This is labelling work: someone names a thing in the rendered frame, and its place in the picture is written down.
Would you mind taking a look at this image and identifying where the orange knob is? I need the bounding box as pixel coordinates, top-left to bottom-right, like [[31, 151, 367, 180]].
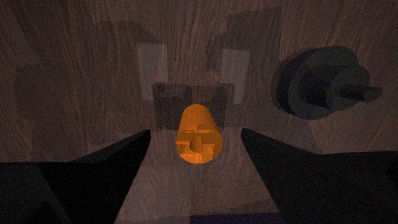
[[176, 104, 223, 164]]

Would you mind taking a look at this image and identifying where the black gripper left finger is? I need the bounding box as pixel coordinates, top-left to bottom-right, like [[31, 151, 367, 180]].
[[0, 129, 151, 224]]

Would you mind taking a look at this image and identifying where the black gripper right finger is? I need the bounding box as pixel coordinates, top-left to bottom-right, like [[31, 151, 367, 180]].
[[241, 128, 398, 224]]

